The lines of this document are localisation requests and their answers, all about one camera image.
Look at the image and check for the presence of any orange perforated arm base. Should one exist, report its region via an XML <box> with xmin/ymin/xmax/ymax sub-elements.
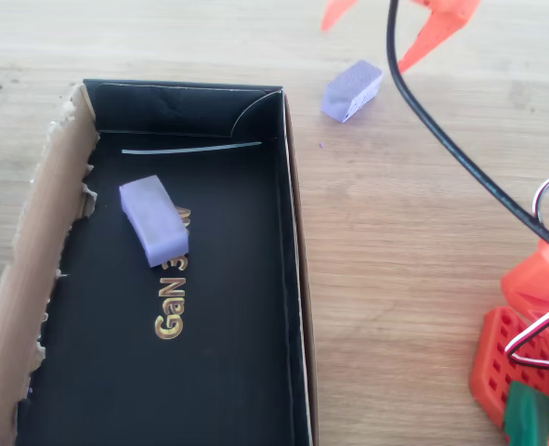
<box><xmin>468</xmin><ymin>306</ymin><xmax>549</xmax><ymax>446</ymax></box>

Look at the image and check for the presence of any purple foam block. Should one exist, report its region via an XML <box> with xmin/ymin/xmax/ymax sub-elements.
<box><xmin>320</xmin><ymin>59</ymin><xmax>385</xmax><ymax>125</ymax></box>
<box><xmin>118</xmin><ymin>175</ymin><xmax>190</xmax><ymax>269</ymax></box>

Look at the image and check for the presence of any black cardboard box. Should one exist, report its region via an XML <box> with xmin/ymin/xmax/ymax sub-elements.
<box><xmin>0</xmin><ymin>78</ymin><xmax>320</xmax><ymax>446</ymax></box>

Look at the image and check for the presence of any black cable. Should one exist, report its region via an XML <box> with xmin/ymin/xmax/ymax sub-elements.
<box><xmin>386</xmin><ymin>0</ymin><xmax>549</xmax><ymax>262</ymax></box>

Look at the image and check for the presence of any white red black servo wire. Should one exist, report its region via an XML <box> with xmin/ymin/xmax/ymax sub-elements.
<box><xmin>504</xmin><ymin>169</ymin><xmax>549</xmax><ymax>373</ymax></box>

